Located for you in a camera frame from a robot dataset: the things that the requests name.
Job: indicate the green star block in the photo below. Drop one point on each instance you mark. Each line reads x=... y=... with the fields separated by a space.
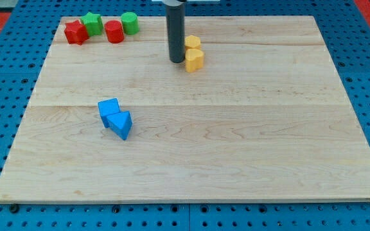
x=93 y=23

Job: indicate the red star block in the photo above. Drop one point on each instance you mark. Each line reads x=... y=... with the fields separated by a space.
x=76 y=32

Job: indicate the yellow heart block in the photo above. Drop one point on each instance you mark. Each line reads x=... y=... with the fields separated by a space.
x=194 y=60

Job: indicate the blue triangle block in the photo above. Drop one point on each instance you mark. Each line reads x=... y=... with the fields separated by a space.
x=120 y=124

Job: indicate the yellow hexagon block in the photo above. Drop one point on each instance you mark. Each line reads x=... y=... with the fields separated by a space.
x=192 y=42

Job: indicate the blue cube block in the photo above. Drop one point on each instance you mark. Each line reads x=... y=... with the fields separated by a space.
x=107 y=108

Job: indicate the light wooden board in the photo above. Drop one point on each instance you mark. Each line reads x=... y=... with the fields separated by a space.
x=266 y=120

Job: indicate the red cylinder block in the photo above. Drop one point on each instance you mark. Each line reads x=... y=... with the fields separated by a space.
x=114 y=31

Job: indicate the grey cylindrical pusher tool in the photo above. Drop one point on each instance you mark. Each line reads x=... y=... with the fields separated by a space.
x=175 y=13

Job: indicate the green cylinder block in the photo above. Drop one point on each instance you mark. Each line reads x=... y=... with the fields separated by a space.
x=130 y=23

